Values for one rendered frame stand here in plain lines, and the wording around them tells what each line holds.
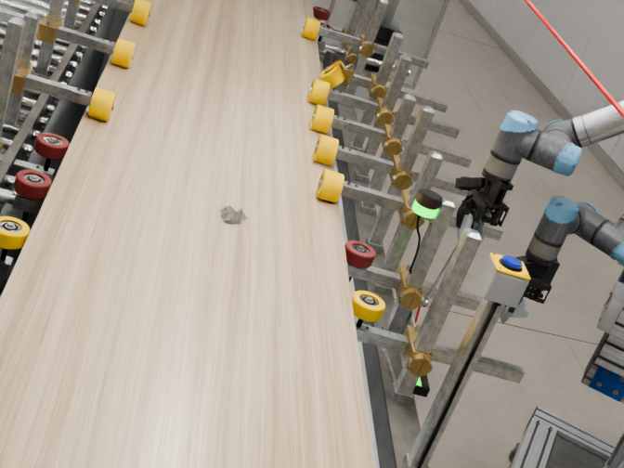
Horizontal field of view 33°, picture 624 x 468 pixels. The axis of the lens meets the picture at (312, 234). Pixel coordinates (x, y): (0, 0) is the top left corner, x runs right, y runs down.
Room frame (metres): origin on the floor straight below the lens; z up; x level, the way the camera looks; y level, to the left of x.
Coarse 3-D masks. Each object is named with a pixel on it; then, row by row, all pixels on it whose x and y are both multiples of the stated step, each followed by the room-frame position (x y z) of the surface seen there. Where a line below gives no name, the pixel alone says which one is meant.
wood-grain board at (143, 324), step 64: (192, 0) 3.98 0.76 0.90; (256, 0) 4.33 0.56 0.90; (192, 64) 3.24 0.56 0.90; (256, 64) 3.49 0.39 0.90; (128, 128) 2.56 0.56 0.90; (192, 128) 2.72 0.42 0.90; (256, 128) 2.90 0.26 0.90; (64, 192) 2.08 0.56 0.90; (128, 192) 2.20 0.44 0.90; (192, 192) 2.32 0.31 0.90; (256, 192) 2.46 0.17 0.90; (64, 256) 1.82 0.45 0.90; (128, 256) 1.91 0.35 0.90; (192, 256) 2.01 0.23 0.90; (256, 256) 2.12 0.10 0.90; (320, 256) 2.24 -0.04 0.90; (0, 320) 1.54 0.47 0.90; (64, 320) 1.61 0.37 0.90; (128, 320) 1.68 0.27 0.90; (192, 320) 1.76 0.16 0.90; (256, 320) 1.85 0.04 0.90; (320, 320) 1.94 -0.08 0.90; (0, 384) 1.37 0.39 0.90; (64, 384) 1.43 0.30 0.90; (128, 384) 1.49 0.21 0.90; (192, 384) 1.56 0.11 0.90; (256, 384) 1.63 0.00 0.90; (320, 384) 1.71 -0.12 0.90; (0, 448) 1.23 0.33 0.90; (64, 448) 1.28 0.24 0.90; (128, 448) 1.33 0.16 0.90; (192, 448) 1.39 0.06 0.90; (256, 448) 1.45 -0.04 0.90; (320, 448) 1.51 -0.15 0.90
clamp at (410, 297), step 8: (400, 272) 2.38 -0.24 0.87; (408, 272) 2.39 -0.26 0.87; (400, 280) 2.35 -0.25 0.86; (400, 288) 2.33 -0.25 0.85; (408, 288) 2.31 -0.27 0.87; (416, 288) 2.32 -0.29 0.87; (400, 296) 2.29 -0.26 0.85; (408, 296) 2.29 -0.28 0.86; (416, 296) 2.29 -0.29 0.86; (408, 304) 2.29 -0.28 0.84; (416, 304) 2.29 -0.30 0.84
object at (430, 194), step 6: (426, 192) 2.33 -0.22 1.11; (432, 192) 2.34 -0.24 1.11; (432, 198) 2.31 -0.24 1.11; (438, 198) 2.32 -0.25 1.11; (420, 204) 2.30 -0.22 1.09; (420, 216) 2.32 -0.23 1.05; (432, 222) 2.32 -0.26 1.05; (420, 234) 2.33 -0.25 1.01; (420, 240) 2.33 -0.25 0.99; (414, 258) 2.32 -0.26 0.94
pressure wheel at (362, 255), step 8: (352, 240) 2.37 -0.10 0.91; (352, 248) 2.33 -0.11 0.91; (360, 248) 2.34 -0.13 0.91; (368, 248) 2.36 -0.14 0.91; (352, 256) 2.31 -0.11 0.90; (360, 256) 2.31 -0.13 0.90; (368, 256) 2.32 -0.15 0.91; (352, 264) 2.31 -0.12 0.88; (360, 264) 2.31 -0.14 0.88; (368, 264) 2.32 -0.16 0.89
